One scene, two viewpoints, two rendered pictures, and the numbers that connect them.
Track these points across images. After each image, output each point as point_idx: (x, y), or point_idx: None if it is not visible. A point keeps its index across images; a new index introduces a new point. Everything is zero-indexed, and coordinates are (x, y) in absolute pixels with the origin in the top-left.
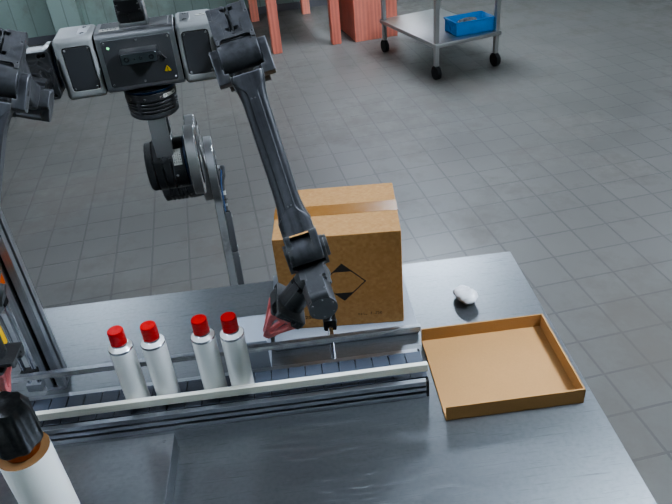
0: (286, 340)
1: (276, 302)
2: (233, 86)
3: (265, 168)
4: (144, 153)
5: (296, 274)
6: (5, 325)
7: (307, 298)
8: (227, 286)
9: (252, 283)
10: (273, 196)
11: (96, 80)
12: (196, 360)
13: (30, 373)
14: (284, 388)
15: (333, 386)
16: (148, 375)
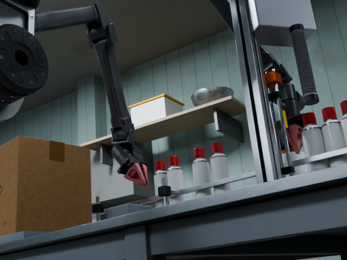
0: (130, 202)
1: (140, 161)
2: (113, 45)
3: (122, 88)
4: (36, 38)
5: (126, 149)
6: (280, 117)
7: (138, 155)
8: (54, 231)
9: (37, 235)
10: (125, 102)
11: None
12: (183, 187)
13: (283, 163)
14: None
15: None
16: None
